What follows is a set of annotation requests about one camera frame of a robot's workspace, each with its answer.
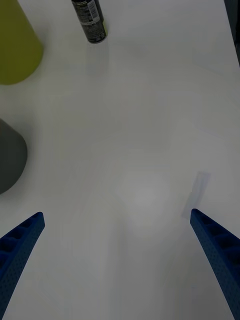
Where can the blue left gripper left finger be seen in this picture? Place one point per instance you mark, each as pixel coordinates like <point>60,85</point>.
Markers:
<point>17,252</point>

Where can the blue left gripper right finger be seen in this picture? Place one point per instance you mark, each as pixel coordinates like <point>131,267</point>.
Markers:
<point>220,252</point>

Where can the black drink can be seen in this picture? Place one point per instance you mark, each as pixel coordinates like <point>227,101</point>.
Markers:
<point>90,18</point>

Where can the grey plastic bin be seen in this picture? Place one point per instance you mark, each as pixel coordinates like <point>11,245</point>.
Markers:
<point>10,157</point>

